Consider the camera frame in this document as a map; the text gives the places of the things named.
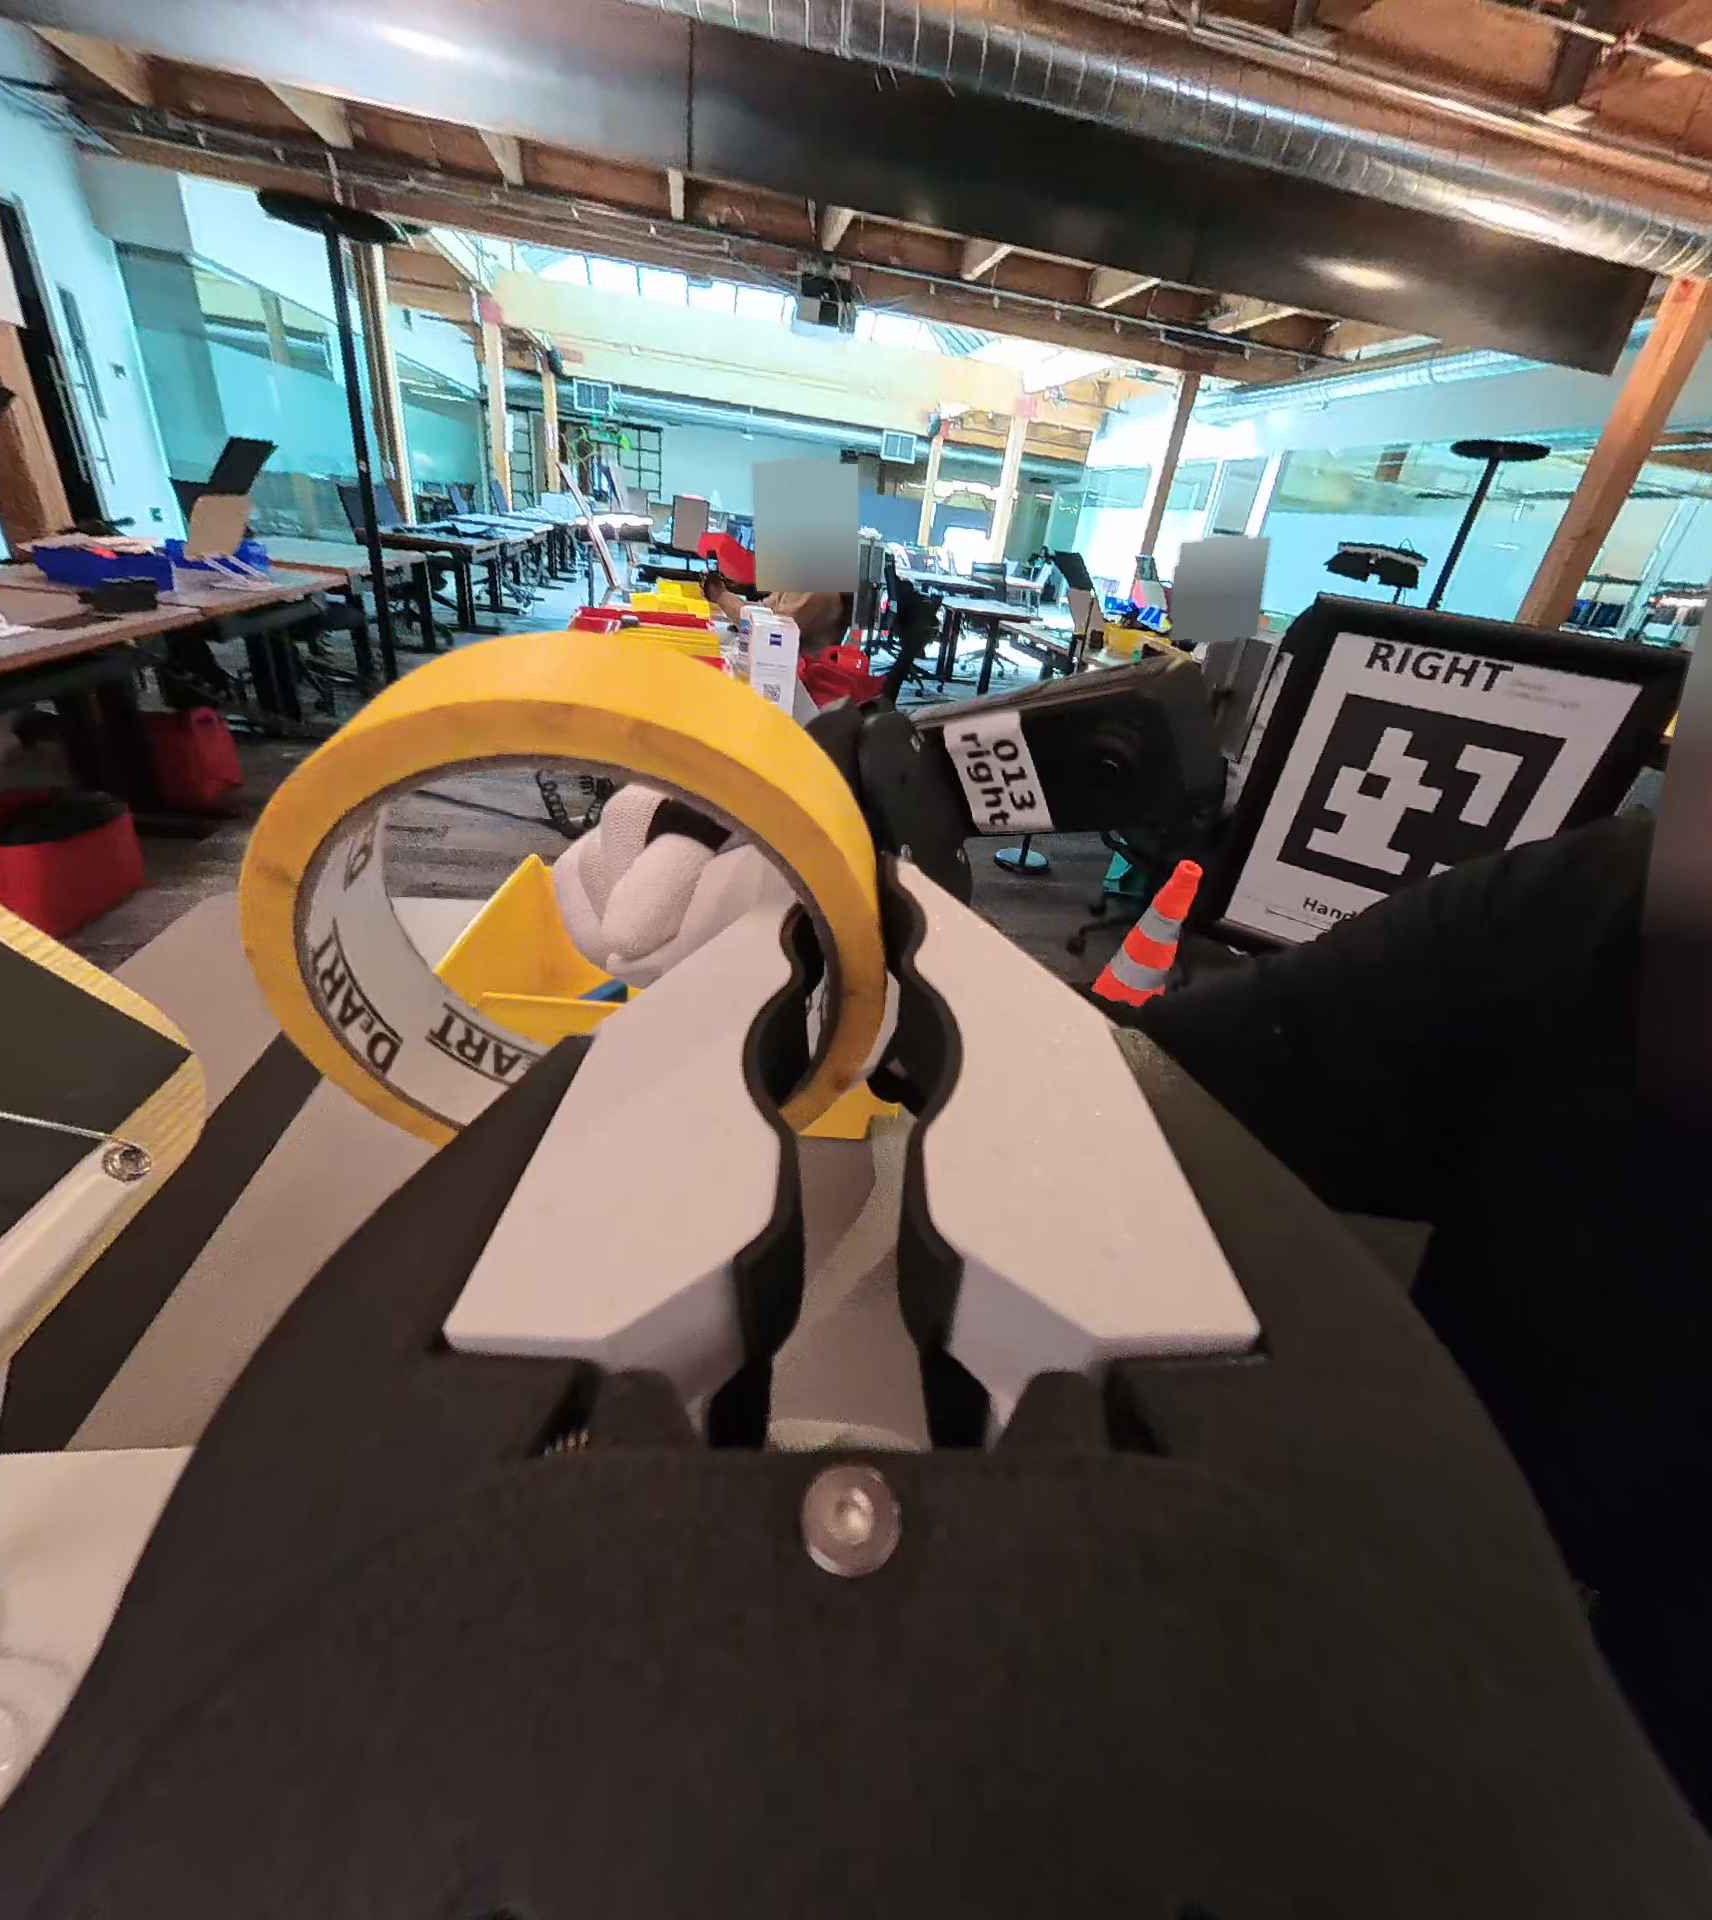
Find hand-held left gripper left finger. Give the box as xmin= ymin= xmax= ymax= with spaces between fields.
xmin=443 ymin=899 xmax=820 ymax=1449

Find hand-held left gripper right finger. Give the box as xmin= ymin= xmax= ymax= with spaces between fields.
xmin=879 ymin=862 xmax=1267 ymax=1449

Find yellow plastic bin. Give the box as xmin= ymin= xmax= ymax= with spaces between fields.
xmin=437 ymin=854 xmax=905 ymax=1142

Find yellow tape roll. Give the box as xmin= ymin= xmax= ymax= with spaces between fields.
xmin=238 ymin=629 xmax=893 ymax=1150

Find person's right hand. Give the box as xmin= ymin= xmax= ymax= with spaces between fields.
xmin=550 ymin=786 xmax=798 ymax=987

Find orange traffic cone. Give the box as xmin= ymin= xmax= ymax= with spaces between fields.
xmin=1090 ymin=857 xmax=1205 ymax=1007

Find white patterned sign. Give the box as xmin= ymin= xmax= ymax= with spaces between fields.
xmin=1217 ymin=591 xmax=1691 ymax=954

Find white card display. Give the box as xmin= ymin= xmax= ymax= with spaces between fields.
xmin=737 ymin=606 xmax=807 ymax=719

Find long yellow bin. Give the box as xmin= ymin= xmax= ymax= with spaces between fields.
xmin=628 ymin=581 xmax=726 ymax=662

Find red storage bin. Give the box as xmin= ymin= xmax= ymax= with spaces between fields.
xmin=0 ymin=786 xmax=147 ymax=939

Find silver ventilation ducts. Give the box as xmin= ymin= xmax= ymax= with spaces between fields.
xmin=0 ymin=0 xmax=1712 ymax=288

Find wooden office desk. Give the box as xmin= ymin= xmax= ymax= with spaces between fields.
xmin=0 ymin=553 xmax=425 ymax=752

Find blue plastic bin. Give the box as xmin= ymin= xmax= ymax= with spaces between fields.
xmin=16 ymin=539 xmax=177 ymax=591

